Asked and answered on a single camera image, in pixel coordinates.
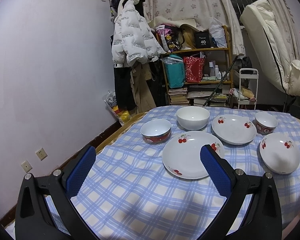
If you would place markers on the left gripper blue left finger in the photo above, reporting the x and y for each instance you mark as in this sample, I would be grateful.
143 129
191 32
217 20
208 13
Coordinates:
77 170

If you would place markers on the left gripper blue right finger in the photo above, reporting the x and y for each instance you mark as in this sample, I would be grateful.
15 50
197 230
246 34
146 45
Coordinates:
219 170

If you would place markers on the cherry plate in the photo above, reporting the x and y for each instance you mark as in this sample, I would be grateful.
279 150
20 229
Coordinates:
181 154
279 153
234 129

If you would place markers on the large white bowl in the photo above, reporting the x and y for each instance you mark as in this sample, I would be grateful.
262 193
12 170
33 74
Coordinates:
193 118

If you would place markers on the red patterned bowl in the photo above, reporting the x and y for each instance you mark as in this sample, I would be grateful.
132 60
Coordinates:
156 131
265 122

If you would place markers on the blue plaid tablecloth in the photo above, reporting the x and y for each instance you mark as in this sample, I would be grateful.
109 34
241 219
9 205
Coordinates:
129 194

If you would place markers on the yellow plastic bag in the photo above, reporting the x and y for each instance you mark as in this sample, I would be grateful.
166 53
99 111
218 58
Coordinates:
111 103

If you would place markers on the stack of books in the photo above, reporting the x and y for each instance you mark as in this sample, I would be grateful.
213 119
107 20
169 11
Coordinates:
178 96

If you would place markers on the white utility cart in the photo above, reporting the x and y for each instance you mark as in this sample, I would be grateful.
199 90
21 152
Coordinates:
245 95

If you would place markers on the red patterned bag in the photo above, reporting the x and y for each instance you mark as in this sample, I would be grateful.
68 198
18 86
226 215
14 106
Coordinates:
193 68

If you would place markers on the wooden shelf unit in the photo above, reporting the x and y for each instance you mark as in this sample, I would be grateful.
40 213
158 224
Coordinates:
217 62

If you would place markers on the teal bag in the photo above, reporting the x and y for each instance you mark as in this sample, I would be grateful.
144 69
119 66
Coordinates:
175 71

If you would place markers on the black box with 40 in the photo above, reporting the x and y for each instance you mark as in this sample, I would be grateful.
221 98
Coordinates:
202 39

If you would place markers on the white puffer jacket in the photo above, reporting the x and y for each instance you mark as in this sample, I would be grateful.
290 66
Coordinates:
133 40

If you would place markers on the floral curtain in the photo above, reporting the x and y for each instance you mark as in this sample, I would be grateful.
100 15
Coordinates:
201 11

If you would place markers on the wall power socket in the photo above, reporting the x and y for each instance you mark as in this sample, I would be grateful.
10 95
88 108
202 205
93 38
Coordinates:
41 154

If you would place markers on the green broom handle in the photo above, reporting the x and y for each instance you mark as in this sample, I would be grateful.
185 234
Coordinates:
221 81

